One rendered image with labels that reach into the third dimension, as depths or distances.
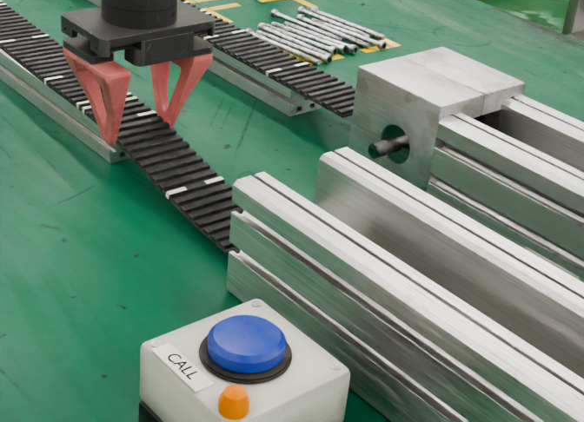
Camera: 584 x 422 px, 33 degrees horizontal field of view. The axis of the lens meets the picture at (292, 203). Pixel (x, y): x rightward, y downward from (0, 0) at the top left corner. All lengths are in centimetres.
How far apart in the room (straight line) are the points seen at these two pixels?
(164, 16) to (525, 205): 30
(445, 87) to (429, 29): 43
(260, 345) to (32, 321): 19
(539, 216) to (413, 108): 13
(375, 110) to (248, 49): 23
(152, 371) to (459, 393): 16
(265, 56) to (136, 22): 24
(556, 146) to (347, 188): 19
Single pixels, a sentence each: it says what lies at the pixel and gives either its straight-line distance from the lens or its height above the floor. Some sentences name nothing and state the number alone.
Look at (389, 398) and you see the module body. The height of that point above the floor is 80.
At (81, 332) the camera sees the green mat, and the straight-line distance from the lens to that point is 64.
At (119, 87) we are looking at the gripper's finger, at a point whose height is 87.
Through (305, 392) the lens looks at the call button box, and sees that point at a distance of 50.
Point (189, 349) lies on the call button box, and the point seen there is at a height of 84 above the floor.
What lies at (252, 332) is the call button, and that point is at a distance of 51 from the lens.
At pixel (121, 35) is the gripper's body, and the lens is 74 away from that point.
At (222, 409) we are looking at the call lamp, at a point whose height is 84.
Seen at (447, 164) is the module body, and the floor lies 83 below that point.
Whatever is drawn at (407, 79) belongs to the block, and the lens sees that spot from 79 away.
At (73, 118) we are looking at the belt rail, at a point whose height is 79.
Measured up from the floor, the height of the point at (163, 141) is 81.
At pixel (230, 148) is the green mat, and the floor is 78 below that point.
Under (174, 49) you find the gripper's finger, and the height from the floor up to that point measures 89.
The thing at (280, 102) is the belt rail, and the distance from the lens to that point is 94.
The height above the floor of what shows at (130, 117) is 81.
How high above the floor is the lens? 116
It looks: 29 degrees down
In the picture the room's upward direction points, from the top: 6 degrees clockwise
